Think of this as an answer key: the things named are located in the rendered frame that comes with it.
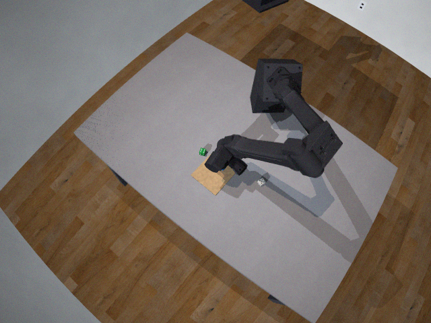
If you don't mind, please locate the tan mat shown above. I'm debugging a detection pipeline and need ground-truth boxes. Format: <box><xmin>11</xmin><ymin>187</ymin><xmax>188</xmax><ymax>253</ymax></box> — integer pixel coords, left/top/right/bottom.
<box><xmin>191</xmin><ymin>157</ymin><xmax>235</xmax><ymax>195</ymax></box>

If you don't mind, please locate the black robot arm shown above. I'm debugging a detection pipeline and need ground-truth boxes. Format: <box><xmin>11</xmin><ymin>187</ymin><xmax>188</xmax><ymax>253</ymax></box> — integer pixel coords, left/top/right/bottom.
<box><xmin>205</xmin><ymin>67</ymin><xmax>343</xmax><ymax>178</ymax></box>

